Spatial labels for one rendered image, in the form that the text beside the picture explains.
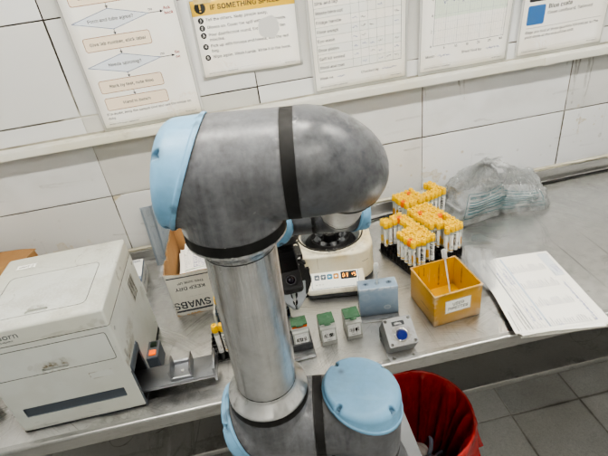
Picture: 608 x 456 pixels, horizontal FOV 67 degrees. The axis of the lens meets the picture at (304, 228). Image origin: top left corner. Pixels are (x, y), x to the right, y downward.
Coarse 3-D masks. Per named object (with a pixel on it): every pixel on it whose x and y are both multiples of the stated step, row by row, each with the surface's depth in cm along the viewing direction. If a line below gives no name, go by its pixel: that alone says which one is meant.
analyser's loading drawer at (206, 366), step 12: (180, 360) 110; (192, 360) 109; (204, 360) 110; (216, 360) 111; (144, 372) 110; (156, 372) 109; (168, 372) 104; (180, 372) 108; (192, 372) 107; (204, 372) 107; (216, 372) 107; (144, 384) 106; (156, 384) 106; (168, 384) 106; (180, 384) 106
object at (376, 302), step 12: (360, 288) 117; (372, 288) 116; (384, 288) 116; (396, 288) 116; (360, 300) 118; (372, 300) 118; (384, 300) 118; (396, 300) 118; (360, 312) 120; (372, 312) 120; (384, 312) 120; (396, 312) 120
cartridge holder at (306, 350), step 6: (306, 342) 112; (312, 342) 112; (294, 348) 112; (300, 348) 112; (306, 348) 112; (312, 348) 113; (294, 354) 112; (300, 354) 112; (306, 354) 111; (312, 354) 111
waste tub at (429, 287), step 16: (416, 272) 122; (432, 272) 124; (448, 272) 125; (464, 272) 119; (416, 288) 120; (432, 288) 127; (448, 288) 126; (464, 288) 112; (480, 288) 113; (432, 304) 112; (448, 304) 113; (464, 304) 114; (432, 320) 115; (448, 320) 116
